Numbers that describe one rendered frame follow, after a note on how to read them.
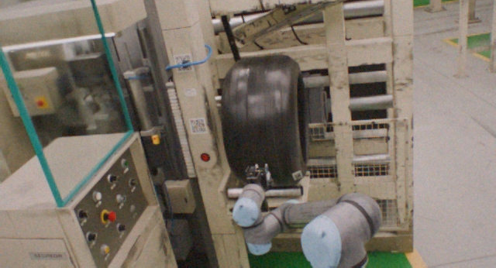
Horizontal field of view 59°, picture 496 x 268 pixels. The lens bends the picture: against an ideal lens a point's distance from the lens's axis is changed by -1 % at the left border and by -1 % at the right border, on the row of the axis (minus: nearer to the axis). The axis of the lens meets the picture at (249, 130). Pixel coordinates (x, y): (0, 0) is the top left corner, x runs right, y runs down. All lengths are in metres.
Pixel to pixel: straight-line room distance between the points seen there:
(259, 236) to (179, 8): 0.94
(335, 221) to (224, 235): 1.27
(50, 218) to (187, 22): 0.88
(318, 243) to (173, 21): 1.12
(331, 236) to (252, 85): 0.86
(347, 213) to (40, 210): 0.98
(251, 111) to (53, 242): 0.83
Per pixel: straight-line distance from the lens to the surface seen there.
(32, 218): 1.63
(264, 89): 1.71
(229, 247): 2.30
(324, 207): 1.26
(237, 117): 1.70
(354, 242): 1.07
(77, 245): 1.61
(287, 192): 1.95
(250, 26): 2.17
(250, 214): 1.33
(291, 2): 1.98
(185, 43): 1.84
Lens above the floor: 1.97
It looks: 24 degrees down
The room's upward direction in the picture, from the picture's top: 10 degrees counter-clockwise
